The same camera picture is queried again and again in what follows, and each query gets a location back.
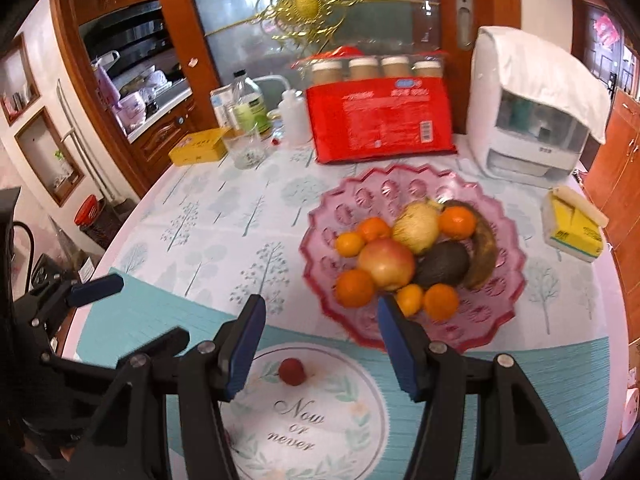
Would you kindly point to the red apple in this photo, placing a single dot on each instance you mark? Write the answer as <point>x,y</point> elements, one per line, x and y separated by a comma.
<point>390,264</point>

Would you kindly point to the red lychee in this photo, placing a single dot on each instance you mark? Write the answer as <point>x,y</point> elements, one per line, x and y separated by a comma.
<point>292,372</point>

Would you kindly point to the mandarin orange front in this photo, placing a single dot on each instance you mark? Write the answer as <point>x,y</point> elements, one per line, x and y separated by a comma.
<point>354,289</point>

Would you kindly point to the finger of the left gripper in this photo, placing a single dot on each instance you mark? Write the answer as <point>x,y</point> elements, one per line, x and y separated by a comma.
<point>166,345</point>
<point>80,295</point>

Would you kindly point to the white appliance with cloth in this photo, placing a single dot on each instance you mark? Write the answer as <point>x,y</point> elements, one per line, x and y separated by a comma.
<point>532,108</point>

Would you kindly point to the white blue carton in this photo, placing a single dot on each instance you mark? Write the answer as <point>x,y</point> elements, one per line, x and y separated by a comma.
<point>222,100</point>

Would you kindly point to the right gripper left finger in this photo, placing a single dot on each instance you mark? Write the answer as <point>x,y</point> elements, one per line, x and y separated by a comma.
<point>127,435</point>

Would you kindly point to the clear drinking glass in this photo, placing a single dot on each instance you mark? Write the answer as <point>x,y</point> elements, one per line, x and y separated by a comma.
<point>244,145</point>

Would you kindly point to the overripe brown banana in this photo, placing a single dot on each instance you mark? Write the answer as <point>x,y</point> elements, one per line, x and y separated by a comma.
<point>484,249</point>

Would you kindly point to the yellow tissue pack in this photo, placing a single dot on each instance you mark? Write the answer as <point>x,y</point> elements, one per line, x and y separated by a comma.
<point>572,224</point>

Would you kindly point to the red paper cup package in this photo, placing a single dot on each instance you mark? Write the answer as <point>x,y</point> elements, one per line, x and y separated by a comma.
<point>365,106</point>

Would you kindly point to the yellow tin box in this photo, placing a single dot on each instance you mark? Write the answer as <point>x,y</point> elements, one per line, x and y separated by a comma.
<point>199,147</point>

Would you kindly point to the red lid dark bin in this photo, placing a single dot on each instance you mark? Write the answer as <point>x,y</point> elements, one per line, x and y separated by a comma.
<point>98,220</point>

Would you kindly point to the pink glass fruit bowl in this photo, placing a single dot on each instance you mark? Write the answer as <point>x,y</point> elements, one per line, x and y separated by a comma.
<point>383,193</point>

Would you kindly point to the dark avocado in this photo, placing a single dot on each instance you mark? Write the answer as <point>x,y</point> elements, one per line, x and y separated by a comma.
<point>446,263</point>

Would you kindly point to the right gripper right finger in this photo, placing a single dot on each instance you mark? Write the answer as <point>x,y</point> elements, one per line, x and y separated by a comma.
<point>516,437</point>

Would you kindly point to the patterned tablecloth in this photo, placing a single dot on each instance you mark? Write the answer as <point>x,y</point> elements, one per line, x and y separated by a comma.
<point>207,237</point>

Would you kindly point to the green label plastic bottle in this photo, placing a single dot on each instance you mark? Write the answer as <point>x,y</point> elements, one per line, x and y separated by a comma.
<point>249,108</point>

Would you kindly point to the small kumquat orange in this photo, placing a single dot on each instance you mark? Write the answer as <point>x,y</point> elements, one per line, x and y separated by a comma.
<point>410,300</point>

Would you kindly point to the yellow pear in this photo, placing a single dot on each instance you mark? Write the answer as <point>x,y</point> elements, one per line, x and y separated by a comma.
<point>417,227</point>

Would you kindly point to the white squeeze bottle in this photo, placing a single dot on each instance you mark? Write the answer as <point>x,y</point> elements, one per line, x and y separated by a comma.
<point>292,109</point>

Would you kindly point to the gold door ornament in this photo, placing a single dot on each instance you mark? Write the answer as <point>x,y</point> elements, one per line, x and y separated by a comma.
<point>306,24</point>

